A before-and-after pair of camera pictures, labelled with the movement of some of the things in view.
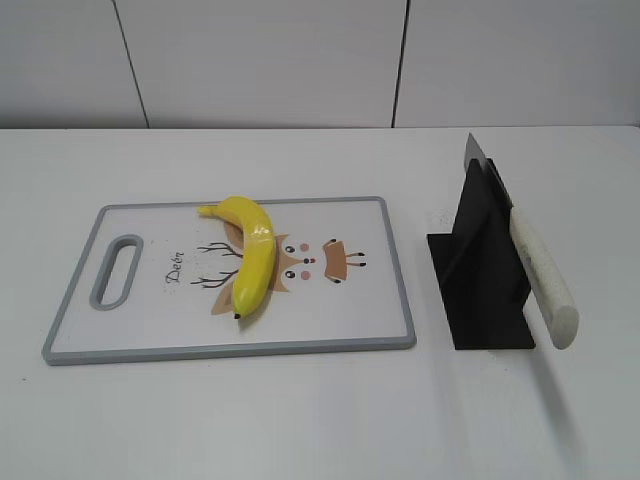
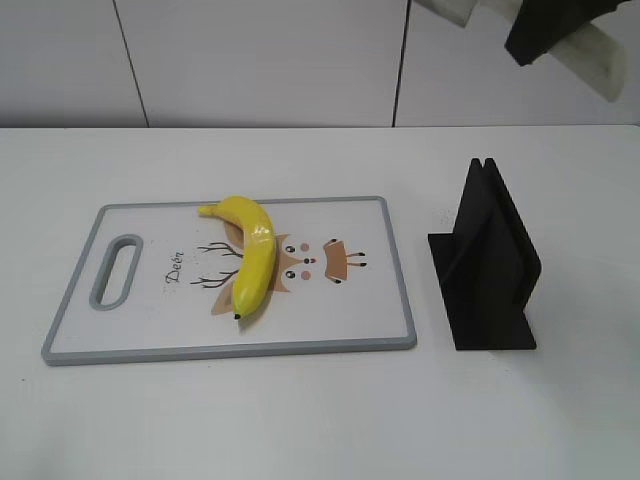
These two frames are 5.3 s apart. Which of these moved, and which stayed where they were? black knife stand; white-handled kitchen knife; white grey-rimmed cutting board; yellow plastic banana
Moved: white-handled kitchen knife
Stayed: yellow plastic banana; black knife stand; white grey-rimmed cutting board
